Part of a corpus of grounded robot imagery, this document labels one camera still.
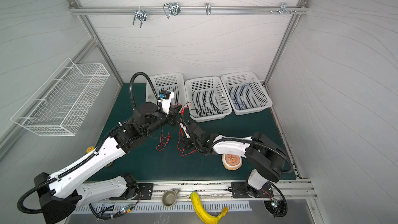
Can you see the left white perforated basket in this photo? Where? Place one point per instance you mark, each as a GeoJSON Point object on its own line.
{"type": "Point", "coordinates": [171, 82]}

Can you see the white perforated basket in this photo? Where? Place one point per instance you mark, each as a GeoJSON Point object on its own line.
{"type": "Point", "coordinates": [171, 82]}
{"type": "Point", "coordinates": [245, 92]}
{"type": "Point", "coordinates": [209, 99]}

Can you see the yellow banana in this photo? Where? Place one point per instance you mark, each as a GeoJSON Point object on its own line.
{"type": "Point", "coordinates": [202, 214]}

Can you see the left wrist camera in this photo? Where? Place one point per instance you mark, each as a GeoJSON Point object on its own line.
{"type": "Point", "coordinates": [165, 98]}

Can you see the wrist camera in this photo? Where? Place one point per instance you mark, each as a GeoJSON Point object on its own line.
{"type": "Point", "coordinates": [184, 128]}
{"type": "Point", "coordinates": [165, 98]}

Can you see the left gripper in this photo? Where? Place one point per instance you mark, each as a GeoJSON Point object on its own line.
{"type": "Point", "coordinates": [172, 115]}

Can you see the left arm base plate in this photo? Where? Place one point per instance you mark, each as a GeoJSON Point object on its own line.
{"type": "Point", "coordinates": [141, 191]}

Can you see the metal clamp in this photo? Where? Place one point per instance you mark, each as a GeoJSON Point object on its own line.
{"type": "Point", "coordinates": [140, 16]}
{"type": "Point", "coordinates": [284, 10]}
{"type": "Point", "coordinates": [171, 9]}

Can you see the white vented cable duct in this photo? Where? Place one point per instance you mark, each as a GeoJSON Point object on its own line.
{"type": "Point", "coordinates": [180, 207]}

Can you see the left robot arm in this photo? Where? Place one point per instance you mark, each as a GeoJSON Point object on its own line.
{"type": "Point", "coordinates": [57, 195]}

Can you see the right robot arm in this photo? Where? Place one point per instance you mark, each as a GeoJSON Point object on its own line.
{"type": "Point", "coordinates": [269, 160]}

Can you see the left metal clamp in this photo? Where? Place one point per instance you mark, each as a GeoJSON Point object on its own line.
{"type": "Point", "coordinates": [140, 16]}

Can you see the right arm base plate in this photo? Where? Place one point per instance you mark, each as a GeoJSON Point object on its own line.
{"type": "Point", "coordinates": [240, 189]}

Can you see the right metal clamp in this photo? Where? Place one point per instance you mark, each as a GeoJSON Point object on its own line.
{"type": "Point", "coordinates": [284, 10]}

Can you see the horizontal aluminium rail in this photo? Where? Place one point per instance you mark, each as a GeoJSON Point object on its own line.
{"type": "Point", "coordinates": [185, 10]}

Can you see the white wire wall basket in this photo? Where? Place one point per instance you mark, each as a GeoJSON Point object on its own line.
{"type": "Point", "coordinates": [60, 105]}

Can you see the middle metal clamp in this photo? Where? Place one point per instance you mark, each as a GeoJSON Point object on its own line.
{"type": "Point", "coordinates": [171, 9]}

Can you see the middle white perforated basket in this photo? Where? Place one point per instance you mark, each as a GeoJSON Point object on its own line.
{"type": "Point", "coordinates": [209, 99]}

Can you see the right white perforated basket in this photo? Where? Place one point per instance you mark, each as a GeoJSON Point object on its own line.
{"type": "Point", "coordinates": [245, 92]}

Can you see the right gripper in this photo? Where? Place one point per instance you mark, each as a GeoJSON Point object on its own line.
{"type": "Point", "coordinates": [193, 132]}

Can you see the round toy food disc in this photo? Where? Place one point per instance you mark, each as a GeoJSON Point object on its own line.
{"type": "Point", "coordinates": [231, 162]}

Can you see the yellow capped sauce bottle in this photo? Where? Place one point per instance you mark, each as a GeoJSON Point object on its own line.
{"type": "Point", "coordinates": [90, 149]}

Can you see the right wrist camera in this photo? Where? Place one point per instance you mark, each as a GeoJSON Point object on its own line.
{"type": "Point", "coordinates": [184, 128]}

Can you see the small metal bracket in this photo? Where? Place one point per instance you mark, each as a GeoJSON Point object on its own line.
{"type": "Point", "coordinates": [208, 9]}

